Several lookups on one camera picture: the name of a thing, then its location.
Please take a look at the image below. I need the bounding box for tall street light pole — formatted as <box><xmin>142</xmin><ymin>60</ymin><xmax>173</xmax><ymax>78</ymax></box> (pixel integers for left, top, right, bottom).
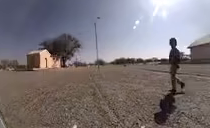
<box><xmin>93</xmin><ymin>16</ymin><xmax>102</xmax><ymax>70</ymax></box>

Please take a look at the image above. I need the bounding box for distant row of trees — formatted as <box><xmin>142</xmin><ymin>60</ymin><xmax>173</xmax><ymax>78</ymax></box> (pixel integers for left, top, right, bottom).
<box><xmin>109</xmin><ymin>56</ymin><xmax>171</xmax><ymax>66</ymax></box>

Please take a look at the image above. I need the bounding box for brown gravel dirt ground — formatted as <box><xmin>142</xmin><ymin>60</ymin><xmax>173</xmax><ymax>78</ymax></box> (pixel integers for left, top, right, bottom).
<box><xmin>0</xmin><ymin>63</ymin><xmax>210</xmax><ymax>128</ymax></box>

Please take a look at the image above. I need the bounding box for large dark tree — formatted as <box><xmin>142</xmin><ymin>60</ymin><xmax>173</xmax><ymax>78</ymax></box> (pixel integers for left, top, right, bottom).
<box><xmin>38</xmin><ymin>32</ymin><xmax>83</xmax><ymax>68</ymax></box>

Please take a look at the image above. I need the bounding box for small tan building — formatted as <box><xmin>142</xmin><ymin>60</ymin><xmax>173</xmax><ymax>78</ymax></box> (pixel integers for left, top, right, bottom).
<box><xmin>26</xmin><ymin>48</ymin><xmax>62</xmax><ymax>71</ymax></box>

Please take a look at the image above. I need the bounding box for person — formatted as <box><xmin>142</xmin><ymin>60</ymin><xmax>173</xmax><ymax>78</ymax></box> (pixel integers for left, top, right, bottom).
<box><xmin>168</xmin><ymin>37</ymin><xmax>186</xmax><ymax>95</ymax></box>

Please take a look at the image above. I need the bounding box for grey road strip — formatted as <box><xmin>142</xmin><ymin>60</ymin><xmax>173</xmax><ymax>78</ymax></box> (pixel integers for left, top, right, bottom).
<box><xmin>139</xmin><ymin>63</ymin><xmax>210</xmax><ymax>81</ymax></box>

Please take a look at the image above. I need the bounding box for building with pale roof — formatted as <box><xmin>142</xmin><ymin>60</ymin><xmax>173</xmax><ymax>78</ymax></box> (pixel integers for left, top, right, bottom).
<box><xmin>187</xmin><ymin>33</ymin><xmax>210</xmax><ymax>64</ymax></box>

